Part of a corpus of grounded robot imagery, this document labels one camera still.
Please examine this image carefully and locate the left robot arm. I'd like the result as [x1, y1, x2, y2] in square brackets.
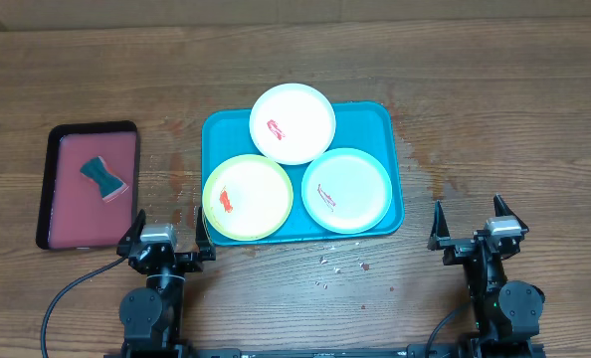
[116, 211, 216, 358]

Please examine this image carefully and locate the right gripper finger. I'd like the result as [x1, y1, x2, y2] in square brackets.
[493, 194, 527, 230]
[430, 200, 450, 240]

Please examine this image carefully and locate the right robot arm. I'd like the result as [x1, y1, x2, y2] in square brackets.
[424, 195, 545, 358]

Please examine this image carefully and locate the light blue plate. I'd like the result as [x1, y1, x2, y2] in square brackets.
[301, 148, 392, 235]

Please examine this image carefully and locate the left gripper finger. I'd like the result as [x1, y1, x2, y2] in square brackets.
[195, 206, 213, 251]
[119, 210, 146, 245]

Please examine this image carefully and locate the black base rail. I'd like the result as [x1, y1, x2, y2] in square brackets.
[103, 342, 546, 358]

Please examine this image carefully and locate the teal plastic tray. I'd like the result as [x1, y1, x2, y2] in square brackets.
[201, 101, 405, 245]

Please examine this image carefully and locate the black tray with red liquid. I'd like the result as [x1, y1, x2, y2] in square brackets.
[36, 120, 140, 250]

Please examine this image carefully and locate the white plate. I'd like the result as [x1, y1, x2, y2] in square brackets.
[249, 83, 336, 165]

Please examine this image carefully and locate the yellow-green plate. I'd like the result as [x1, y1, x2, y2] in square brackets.
[202, 154, 294, 242]

